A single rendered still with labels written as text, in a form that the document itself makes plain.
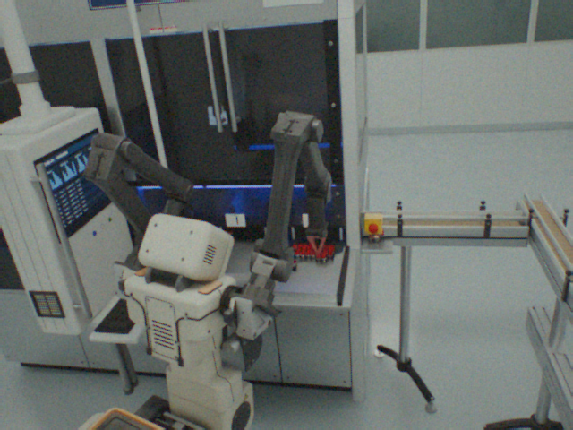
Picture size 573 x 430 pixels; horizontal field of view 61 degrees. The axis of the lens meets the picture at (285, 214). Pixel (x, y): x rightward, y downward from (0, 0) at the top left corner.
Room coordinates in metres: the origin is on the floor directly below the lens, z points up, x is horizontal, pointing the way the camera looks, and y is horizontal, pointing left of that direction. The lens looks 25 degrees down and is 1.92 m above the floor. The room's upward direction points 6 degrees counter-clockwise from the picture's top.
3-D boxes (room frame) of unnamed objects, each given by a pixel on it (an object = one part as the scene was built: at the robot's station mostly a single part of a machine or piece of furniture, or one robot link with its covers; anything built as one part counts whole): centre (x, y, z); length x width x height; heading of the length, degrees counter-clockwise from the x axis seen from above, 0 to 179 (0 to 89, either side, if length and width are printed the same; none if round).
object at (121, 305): (1.67, 0.65, 0.82); 0.40 x 0.14 x 0.02; 167
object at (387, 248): (1.83, -0.38, 0.87); 0.14 x 0.13 x 0.02; 167
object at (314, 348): (2.50, 0.59, 0.44); 2.06 x 1.00 x 0.88; 77
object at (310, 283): (1.63, -0.06, 0.90); 0.34 x 0.26 x 0.04; 166
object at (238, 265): (1.82, 0.24, 0.90); 0.34 x 0.26 x 0.04; 167
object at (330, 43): (1.80, -0.22, 1.40); 0.04 x 0.01 x 0.80; 77
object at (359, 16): (2.26, -0.40, 1.50); 0.85 x 0.01 x 0.59; 167
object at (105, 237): (1.74, 0.84, 1.19); 0.50 x 0.19 x 0.78; 167
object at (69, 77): (2.08, 0.93, 1.50); 0.49 x 0.01 x 0.59; 77
